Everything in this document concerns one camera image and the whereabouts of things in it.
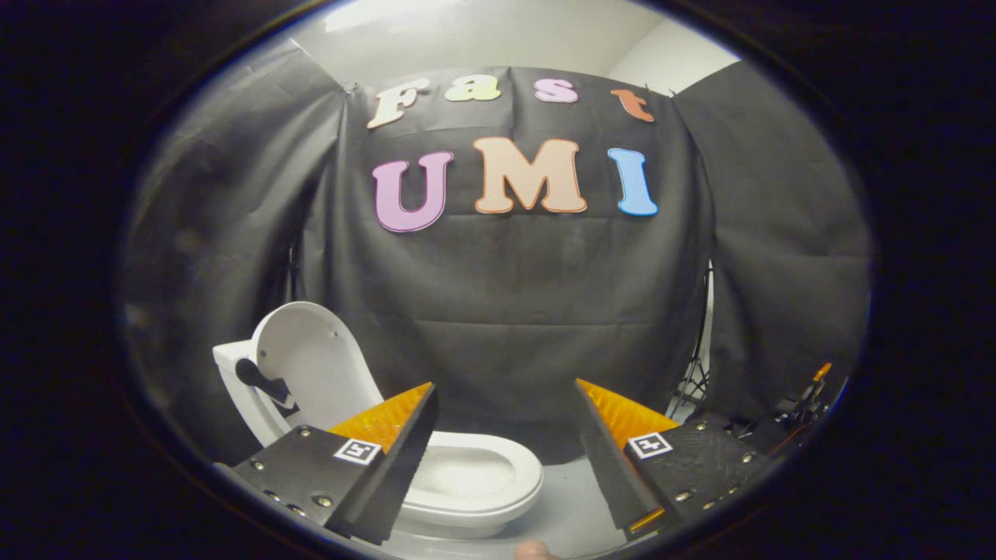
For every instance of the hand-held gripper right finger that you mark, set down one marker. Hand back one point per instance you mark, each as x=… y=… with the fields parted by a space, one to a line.
x=607 y=467

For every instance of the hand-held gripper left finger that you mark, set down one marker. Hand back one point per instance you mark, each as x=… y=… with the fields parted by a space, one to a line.
x=393 y=474

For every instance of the white toilet lid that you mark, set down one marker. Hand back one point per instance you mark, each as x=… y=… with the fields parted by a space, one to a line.
x=323 y=354

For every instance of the white ceramic toilet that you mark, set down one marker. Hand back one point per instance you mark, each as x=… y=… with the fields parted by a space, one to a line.
x=467 y=474

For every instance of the white toilet tank cover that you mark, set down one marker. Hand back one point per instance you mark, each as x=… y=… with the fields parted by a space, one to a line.
x=232 y=354

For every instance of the black backdrop cloth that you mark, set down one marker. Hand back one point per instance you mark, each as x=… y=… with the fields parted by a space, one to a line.
x=513 y=288

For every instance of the black orange gripper device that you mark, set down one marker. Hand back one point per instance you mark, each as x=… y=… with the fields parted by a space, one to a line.
x=809 y=398

